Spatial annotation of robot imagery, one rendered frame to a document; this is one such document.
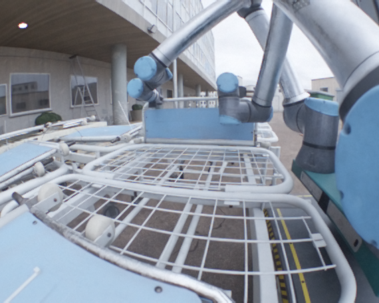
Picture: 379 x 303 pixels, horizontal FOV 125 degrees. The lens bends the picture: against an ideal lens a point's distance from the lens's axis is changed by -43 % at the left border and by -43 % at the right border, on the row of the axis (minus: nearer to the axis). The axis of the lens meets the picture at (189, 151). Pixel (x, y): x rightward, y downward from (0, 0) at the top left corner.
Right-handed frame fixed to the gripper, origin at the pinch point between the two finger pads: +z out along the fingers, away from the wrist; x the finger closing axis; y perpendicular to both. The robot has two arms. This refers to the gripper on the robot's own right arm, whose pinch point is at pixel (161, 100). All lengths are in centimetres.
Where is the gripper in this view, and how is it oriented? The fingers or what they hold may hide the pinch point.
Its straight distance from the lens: 111.3
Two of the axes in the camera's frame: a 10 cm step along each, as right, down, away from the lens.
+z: 2.4, -0.9, 9.7
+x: 0.2, -9.9, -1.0
